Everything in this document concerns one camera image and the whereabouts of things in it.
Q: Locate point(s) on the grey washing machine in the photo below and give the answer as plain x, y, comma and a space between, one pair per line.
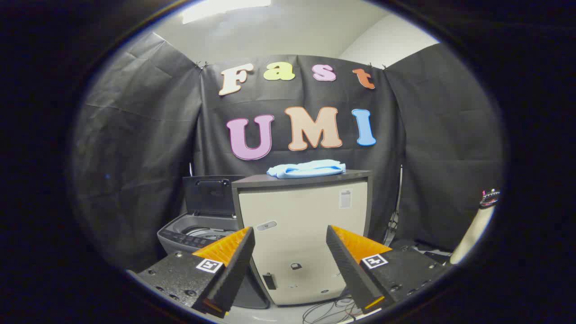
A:
180, 236

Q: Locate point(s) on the white pole with dark cap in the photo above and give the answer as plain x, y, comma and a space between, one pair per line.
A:
472, 234

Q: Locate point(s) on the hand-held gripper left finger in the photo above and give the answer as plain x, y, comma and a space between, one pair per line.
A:
234, 270

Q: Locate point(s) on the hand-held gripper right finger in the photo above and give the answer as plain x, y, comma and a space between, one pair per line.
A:
348, 270

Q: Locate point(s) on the black backdrop cloth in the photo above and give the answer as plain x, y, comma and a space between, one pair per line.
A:
144, 148

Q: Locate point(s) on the beige cabinet with dark top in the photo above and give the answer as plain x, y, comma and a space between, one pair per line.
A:
297, 211

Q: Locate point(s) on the light blue shirt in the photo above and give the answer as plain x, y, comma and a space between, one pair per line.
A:
306, 169

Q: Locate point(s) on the ceiling light panel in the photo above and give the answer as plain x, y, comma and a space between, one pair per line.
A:
225, 8

